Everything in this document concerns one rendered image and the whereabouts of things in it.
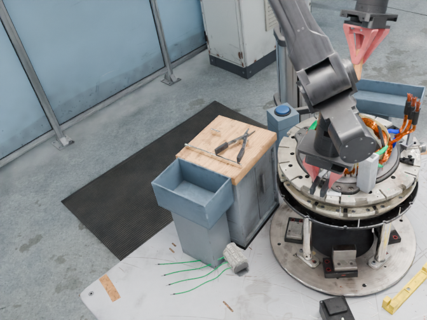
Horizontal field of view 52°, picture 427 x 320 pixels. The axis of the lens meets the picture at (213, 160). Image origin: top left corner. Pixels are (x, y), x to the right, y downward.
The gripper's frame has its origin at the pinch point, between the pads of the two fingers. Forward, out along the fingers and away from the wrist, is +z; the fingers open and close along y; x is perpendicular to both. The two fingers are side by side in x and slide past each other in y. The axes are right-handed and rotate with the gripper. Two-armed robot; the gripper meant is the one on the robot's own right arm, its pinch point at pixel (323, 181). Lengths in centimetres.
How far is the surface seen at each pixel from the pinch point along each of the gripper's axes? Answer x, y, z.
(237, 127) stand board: 21.6, -30.1, 14.0
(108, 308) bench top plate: -28, -43, 44
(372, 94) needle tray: 54, -2, 15
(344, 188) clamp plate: 6.3, 3.4, 6.7
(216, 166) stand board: 5.9, -27.9, 13.8
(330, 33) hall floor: 287, -78, 127
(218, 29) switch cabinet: 206, -142, 98
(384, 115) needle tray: 45.2, 3.8, 14.5
